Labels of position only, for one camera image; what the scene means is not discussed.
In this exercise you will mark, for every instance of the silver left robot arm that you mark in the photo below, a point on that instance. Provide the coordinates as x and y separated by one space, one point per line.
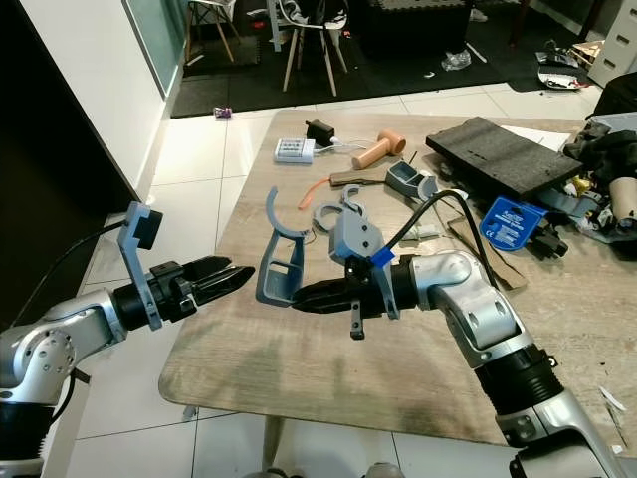
50 344

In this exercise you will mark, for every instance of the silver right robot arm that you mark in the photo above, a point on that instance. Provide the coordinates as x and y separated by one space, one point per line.
478 299

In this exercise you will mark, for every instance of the shiny silver foil rubbish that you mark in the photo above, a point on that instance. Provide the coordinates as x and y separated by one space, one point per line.
560 72

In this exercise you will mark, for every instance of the light wooden table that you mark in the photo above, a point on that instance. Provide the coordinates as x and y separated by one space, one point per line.
289 378

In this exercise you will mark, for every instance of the grey printed housing part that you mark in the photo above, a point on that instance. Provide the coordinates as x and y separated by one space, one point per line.
408 179

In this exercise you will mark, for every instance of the white power strip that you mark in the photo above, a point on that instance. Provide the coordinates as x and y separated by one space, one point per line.
295 150

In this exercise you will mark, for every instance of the wooden mallet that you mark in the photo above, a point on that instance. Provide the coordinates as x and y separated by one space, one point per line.
380 149

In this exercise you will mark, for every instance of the small purple wrapper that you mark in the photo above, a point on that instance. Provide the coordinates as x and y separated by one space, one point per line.
221 113

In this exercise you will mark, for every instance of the black power adapter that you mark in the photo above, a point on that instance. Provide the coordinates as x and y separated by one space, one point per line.
319 132

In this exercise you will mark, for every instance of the blue labelled package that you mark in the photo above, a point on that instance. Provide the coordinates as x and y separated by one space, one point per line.
513 223

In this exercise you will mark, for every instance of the black foam board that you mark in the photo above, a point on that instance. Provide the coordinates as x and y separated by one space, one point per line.
503 154

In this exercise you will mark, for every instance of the tall dark cabinet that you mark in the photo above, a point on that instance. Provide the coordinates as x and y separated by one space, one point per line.
60 129

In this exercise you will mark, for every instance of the frosted glass door panel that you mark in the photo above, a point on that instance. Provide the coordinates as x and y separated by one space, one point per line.
157 30

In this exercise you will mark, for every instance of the crumpled clear plastic bag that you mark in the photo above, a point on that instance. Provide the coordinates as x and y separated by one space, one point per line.
456 60

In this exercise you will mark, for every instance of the white chair with wooden legs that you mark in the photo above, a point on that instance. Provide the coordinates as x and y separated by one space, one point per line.
209 15
309 35

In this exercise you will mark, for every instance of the brown cardboard tube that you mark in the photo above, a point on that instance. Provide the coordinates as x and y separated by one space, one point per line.
625 211

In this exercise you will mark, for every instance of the black low cabinet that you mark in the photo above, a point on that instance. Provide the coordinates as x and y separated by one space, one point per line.
413 25

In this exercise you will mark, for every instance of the black fabric bag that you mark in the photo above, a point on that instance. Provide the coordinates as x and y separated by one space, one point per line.
619 103

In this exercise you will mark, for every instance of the white drawer unit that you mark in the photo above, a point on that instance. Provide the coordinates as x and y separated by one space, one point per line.
617 40

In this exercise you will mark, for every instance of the grey printed curved bracket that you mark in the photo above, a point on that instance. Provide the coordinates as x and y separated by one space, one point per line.
277 264

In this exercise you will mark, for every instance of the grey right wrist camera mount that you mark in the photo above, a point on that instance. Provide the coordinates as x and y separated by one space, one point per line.
353 235

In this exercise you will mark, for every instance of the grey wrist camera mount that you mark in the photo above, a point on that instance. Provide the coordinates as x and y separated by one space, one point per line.
353 235
134 249

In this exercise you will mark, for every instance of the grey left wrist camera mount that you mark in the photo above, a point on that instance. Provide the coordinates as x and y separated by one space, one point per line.
134 249

